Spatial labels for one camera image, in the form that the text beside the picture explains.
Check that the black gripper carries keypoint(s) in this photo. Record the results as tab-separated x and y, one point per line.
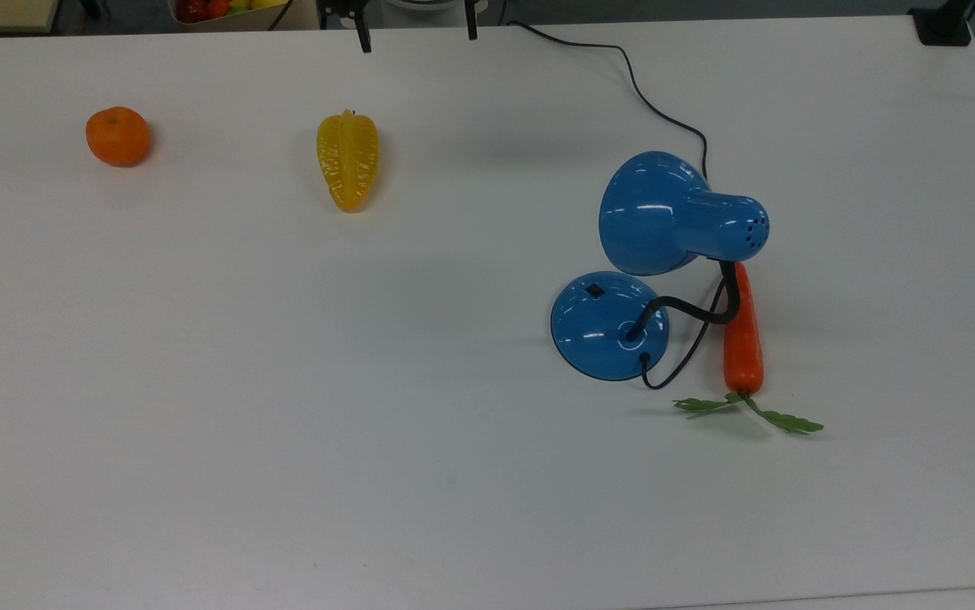
339	7

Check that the blue desk lamp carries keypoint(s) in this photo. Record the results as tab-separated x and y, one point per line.
656	216

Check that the yellow starfruit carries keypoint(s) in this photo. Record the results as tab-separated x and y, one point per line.
347	161

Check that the box of fruit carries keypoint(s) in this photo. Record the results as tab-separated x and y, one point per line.
233	12

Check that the orange tangerine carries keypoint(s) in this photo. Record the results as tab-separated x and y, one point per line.
118	135

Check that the orange carrot with green leaves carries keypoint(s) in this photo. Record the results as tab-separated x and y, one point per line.
743	339

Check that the black table clamp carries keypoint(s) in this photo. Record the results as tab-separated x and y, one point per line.
943	24

